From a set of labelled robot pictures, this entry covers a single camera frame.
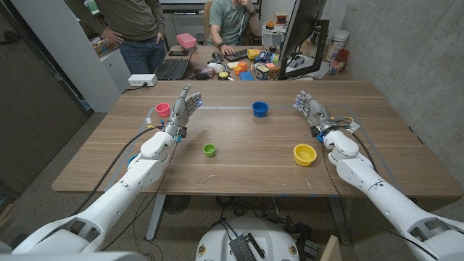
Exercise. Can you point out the black laptop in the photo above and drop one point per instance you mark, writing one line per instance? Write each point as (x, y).
(172, 69)

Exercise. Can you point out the white plastic jar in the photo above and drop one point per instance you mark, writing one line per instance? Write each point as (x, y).
(337, 43)

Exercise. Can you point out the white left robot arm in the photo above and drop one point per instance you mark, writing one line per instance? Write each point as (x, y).
(141, 174)

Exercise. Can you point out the small orange plastic cup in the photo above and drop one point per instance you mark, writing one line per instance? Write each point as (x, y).
(237, 70)

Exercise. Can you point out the black monitor with stand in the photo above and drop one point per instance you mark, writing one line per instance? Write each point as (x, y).
(301, 25)

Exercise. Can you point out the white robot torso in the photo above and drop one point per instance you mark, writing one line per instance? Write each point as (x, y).
(268, 239)

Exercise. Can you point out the blue flat plastic piece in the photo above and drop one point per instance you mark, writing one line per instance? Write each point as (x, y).
(246, 76)

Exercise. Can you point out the pink plastic cup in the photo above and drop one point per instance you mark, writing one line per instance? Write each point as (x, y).
(162, 110)

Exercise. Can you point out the person in green t-shirt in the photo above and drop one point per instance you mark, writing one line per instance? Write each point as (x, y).
(226, 18)

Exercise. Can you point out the light wooden block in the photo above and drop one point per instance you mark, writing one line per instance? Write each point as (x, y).
(331, 251)

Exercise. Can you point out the orange small box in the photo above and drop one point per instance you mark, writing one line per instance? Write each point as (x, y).
(280, 18)

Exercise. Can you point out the grey metal table leg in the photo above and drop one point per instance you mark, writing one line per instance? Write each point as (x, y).
(156, 217)
(340, 221)

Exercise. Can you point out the round black floor fan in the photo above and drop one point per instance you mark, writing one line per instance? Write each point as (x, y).
(176, 203)

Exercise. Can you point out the wooden back desk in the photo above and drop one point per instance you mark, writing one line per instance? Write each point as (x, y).
(203, 58)

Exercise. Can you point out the large orange plastic cup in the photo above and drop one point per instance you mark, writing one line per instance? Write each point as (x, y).
(243, 66)

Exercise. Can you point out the yellow plastic bowl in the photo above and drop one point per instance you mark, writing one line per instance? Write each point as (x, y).
(304, 159)

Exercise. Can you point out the black box on torso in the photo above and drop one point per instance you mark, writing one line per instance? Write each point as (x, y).
(241, 250)

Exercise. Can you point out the person in olive sweater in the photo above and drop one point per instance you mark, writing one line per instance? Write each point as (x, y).
(130, 18)

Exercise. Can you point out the blue plastic cup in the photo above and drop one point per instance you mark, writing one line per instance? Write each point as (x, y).
(260, 110)

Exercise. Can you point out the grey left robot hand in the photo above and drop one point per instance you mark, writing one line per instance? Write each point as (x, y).
(181, 110)

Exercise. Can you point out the pink lidded box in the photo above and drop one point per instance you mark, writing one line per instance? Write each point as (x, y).
(186, 40)

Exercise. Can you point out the teal plastic bowl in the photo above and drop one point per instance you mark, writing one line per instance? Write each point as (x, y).
(131, 159)

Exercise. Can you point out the red lidded clear container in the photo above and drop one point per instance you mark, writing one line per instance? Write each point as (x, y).
(340, 57)

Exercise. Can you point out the grey tape outline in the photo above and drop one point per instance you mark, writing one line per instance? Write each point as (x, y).
(224, 107)

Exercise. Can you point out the colourful printed carton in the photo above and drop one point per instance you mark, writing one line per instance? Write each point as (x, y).
(261, 72)

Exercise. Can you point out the green plastic cup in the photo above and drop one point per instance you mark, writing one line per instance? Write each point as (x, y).
(209, 151)

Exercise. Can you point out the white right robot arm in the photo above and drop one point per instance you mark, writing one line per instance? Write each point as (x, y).
(380, 195)

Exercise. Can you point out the black keyboard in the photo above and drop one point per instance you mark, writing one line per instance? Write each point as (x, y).
(236, 55)

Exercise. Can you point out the white power strip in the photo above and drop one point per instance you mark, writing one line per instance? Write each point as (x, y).
(142, 80)

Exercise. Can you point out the yellow plastic cup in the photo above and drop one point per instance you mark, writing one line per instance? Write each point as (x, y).
(252, 54)

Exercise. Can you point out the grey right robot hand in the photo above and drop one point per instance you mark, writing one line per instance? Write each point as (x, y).
(315, 112)

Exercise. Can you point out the white cabinet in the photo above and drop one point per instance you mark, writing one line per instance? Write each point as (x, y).
(65, 54)

